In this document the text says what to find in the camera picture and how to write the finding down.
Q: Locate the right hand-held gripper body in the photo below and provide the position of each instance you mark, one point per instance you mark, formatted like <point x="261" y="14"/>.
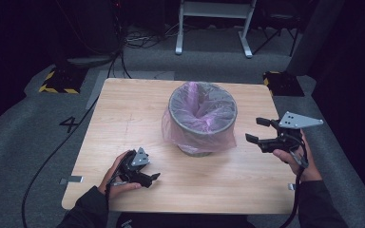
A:
<point x="285" y="142"/>

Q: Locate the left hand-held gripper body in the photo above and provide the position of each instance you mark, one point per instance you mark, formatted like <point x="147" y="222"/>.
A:
<point x="130" y="169"/>

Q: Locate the round plastic trash bin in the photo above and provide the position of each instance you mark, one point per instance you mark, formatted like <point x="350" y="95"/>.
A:
<point x="199" y="153"/>

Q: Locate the pink plastic bag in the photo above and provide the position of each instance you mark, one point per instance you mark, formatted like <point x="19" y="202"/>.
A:
<point x="199" y="126"/>

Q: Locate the person's left hand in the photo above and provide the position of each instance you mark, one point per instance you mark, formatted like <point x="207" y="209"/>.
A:
<point x="109" y="182"/>

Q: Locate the person's right hand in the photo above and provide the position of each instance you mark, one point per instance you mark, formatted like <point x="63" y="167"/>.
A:
<point x="312" y="169"/>

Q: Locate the black yellow striped base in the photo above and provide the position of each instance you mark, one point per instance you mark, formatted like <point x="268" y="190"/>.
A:
<point x="61" y="80"/>
<point x="283" y="84"/>

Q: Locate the grey tape strip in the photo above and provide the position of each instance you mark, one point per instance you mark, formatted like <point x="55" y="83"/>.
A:
<point x="72" y="179"/>
<point x="291" y="186"/>

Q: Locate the black folding stand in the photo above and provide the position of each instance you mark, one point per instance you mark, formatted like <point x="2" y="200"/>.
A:
<point x="278" y="25"/>

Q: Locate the dark equipment stand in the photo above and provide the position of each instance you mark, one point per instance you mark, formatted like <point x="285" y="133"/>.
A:
<point x="88" y="34"/>

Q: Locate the white metal table frame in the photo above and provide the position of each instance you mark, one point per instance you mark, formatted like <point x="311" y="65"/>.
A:
<point x="214" y="9"/>

